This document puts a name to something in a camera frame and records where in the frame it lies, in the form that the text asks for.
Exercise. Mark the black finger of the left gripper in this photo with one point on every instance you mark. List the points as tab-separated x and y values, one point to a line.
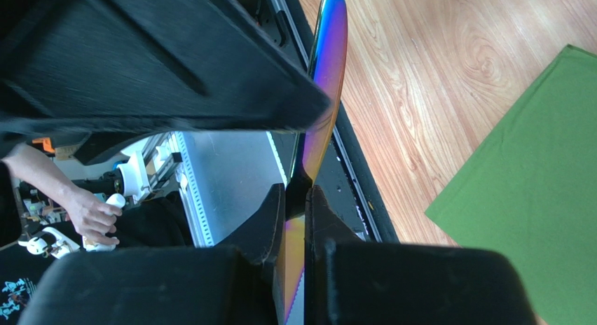
145	67

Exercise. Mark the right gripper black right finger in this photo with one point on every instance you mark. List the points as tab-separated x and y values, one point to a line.
336	270

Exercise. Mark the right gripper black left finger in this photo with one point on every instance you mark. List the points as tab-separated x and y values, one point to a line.
259	241

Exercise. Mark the iridescent rainbow table knife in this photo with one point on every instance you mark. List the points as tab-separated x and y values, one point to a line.
326	68

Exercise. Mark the green paper napkin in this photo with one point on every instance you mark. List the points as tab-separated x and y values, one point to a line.
529	191

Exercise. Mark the operator's bare forearm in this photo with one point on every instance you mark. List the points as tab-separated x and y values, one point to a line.
32	166

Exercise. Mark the operator's bare hand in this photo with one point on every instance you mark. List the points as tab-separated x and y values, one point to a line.
92	218

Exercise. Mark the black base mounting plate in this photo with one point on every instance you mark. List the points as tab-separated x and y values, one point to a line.
345	176

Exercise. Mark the white teleoperation handle device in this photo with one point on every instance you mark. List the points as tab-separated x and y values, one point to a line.
50	241

